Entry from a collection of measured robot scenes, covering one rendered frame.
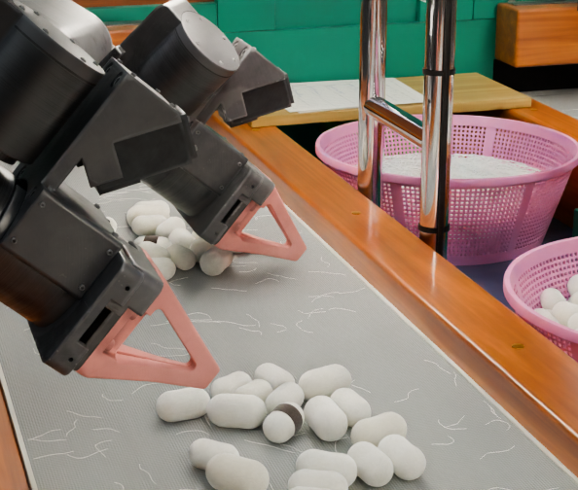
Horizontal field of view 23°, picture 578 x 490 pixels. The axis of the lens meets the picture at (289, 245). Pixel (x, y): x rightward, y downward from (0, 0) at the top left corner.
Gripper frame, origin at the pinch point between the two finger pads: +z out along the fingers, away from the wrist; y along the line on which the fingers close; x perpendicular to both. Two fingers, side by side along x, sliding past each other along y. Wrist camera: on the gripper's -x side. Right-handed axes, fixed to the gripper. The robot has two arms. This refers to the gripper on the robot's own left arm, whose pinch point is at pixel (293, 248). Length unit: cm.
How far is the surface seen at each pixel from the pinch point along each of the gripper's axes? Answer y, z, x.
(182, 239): 4.9, -6.2, 5.2
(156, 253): 1.9, -8.4, 7.0
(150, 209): 13.6, -7.0, 5.6
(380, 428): -33.4, -3.9, 3.3
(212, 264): -0.6, -5.0, 4.9
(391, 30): 53, 17, -25
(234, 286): -2.6, -3.2, 5.0
